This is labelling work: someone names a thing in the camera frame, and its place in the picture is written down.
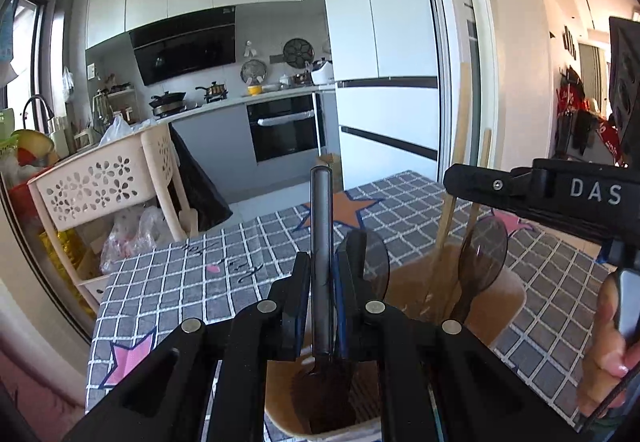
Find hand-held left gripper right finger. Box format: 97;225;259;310
334;228;587;442

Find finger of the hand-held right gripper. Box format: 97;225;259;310
442;163;539;213

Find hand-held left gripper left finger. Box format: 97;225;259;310
65;251;313;442

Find black plastic spoon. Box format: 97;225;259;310
296;166;361;435
336;231;392;298
442;216;511;325

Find white plastic utensil holder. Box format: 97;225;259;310
262;242;528;438

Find person's right hand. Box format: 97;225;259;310
577;272;632;418

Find dark red hanging clothes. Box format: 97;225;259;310
554;67;626;166

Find grey checked star tablecloth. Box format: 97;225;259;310
85;169;621;442

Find small cardboard box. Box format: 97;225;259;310
317;153;344;191

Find black built-in oven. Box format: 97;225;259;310
245;94;326;166

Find white refrigerator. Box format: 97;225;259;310
295;0;442;176

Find crumpled clear plastic bag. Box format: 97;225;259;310
100;207;174;273

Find white rice cooker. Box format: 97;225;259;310
310;57;335;86

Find grey kitchen counter cabinet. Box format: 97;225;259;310
167;89;342;219

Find small cooking pot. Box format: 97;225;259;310
195;81;229;102

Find round metal steaming rack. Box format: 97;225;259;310
240;59;269;86

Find yellow cooking oil bottle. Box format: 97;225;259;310
37;227;84;284

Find black wok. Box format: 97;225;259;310
149;91;187;116

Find beige plastic storage cart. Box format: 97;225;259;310
27;124;199;313

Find white plastic bag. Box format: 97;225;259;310
97;114;137;146

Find white countertop spice rack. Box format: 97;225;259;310
92;82;139;128

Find black range hood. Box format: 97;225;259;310
129;7;237;87

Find red plastic basket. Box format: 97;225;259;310
7;182;39;224

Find yellow green colander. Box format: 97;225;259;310
0;129;59;171

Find curved kitchen faucet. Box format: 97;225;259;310
22;94;56;136

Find dark round wall pan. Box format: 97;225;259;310
282;37;315;68

